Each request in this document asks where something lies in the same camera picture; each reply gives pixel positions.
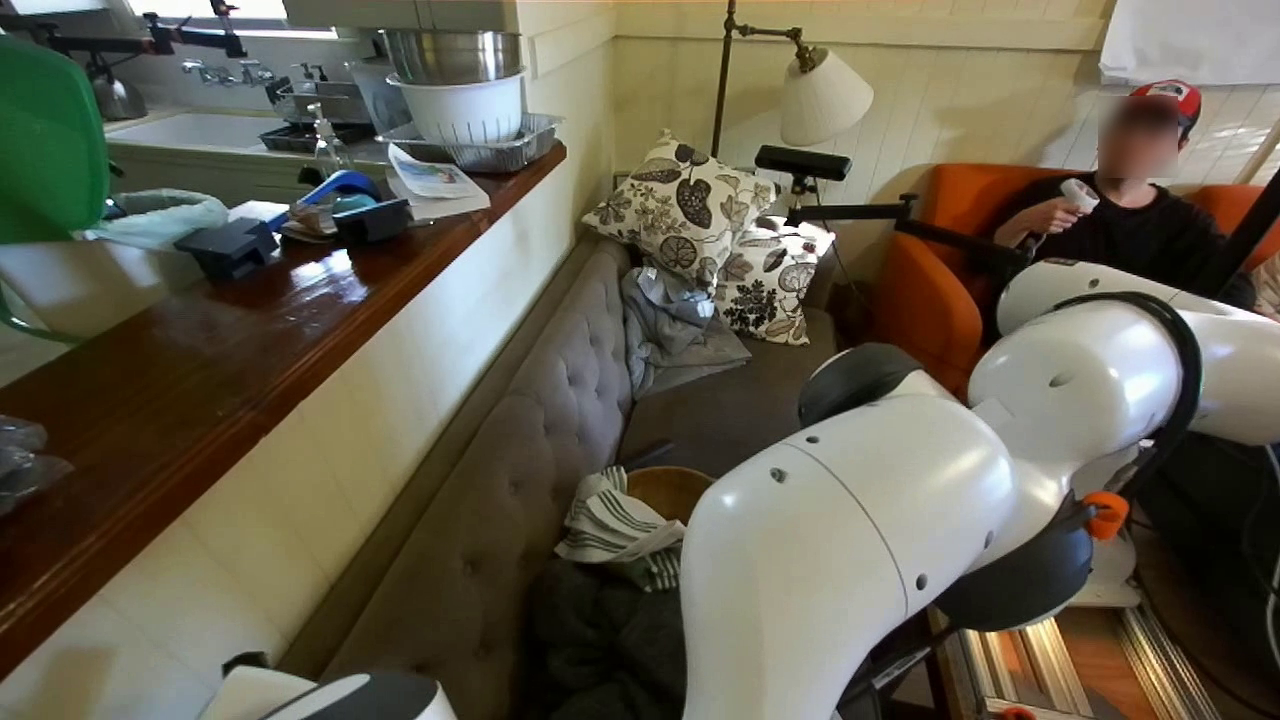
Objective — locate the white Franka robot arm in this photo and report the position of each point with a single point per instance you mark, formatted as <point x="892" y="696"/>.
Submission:
<point x="864" y="532"/>

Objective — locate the grey tufted sofa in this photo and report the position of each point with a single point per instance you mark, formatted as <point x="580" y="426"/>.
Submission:
<point x="533" y="440"/>

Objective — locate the brown wooden counter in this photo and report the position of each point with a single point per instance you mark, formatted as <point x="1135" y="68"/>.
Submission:
<point x="203" y="387"/>

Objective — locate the silver grey cushion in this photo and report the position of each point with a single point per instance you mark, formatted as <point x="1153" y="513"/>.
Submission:
<point x="674" y="334"/>

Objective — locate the round wooden bowl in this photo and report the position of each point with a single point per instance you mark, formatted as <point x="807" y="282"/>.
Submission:
<point x="667" y="487"/>

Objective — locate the small floral pillow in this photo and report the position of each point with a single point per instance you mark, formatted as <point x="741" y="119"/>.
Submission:
<point x="774" y="282"/>

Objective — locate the large floral pillow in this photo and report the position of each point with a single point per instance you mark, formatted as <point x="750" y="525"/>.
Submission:
<point x="683" y="201"/>

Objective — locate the white green-striped towel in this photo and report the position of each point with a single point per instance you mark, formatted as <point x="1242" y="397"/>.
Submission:
<point x="605" y="525"/>

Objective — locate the metal tray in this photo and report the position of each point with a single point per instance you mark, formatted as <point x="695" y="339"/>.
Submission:
<point x="514" y="145"/>

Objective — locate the dark grey cloth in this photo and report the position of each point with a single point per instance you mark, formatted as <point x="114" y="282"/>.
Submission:
<point x="600" y="655"/>

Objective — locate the orange armchair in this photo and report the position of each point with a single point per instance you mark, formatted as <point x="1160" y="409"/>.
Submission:
<point x="932" y="295"/>

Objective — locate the small black flat item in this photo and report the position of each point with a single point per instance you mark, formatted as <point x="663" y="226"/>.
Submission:
<point x="377" y="220"/>

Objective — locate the floor lamp white shade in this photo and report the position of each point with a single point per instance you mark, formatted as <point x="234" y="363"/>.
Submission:
<point x="826" y="95"/>

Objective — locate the stainless steel pot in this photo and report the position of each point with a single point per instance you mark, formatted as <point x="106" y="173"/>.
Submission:
<point x="452" y="55"/>

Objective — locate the black box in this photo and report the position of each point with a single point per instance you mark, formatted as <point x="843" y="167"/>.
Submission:
<point x="231" y="248"/>

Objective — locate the white handheld controller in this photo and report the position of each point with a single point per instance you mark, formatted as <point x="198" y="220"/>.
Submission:
<point x="1079" y="196"/>

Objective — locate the orange black clamp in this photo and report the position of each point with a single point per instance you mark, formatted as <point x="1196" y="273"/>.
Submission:
<point x="1107" y="513"/>

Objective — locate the pale crumpled cloth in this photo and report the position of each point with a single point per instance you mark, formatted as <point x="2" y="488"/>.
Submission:
<point x="162" y="217"/>

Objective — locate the person in dark clothes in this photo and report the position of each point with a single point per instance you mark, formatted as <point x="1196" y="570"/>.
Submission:
<point x="1146" y="232"/>

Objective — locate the black stand bar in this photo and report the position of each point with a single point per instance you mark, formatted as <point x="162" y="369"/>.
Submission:
<point x="184" y="30"/>

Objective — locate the dark kettle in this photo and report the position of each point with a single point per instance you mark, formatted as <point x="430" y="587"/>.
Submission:
<point x="117" y="99"/>

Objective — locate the crumpled plastic bag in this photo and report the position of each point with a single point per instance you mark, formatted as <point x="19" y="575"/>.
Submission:
<point x="24" y="460"/>

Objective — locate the bright green plastic object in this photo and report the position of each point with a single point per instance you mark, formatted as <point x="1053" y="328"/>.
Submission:
<point x="46" y="145"/>

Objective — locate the black camera on stand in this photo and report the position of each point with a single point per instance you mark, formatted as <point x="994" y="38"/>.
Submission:
<point x="800" y="163"/>

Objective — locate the aluminium frame robot table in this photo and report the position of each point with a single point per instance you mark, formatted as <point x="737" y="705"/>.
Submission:
<point x="1027" y="665"/>

